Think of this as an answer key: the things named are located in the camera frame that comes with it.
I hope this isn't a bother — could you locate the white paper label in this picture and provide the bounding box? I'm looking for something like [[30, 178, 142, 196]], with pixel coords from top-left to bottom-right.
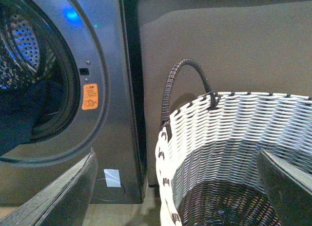
[[103, 169, 121, 188]]

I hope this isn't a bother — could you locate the brown cabinet beside washer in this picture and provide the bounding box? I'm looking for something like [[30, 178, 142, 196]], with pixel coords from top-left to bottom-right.
[[137, 0, 312, 186]]

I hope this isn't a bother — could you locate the orange warning sticker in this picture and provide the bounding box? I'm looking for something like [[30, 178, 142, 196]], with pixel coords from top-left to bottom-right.
[[81, 83, 98, 111]]

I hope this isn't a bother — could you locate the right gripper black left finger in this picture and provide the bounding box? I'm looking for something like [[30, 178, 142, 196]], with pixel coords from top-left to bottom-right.
[[0, 150, 98, 226]]

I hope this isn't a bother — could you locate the grey front-load washing machine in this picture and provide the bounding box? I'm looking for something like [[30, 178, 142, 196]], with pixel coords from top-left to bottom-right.
[[0, 0, 145, 206]]

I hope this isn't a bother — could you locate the white woven laundry basket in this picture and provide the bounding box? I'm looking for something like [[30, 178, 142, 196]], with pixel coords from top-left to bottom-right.
[[155, 92, 312, 226]]

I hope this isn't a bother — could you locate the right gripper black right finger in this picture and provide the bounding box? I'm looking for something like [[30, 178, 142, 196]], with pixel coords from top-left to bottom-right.
[[256, 149, 312, 226]]

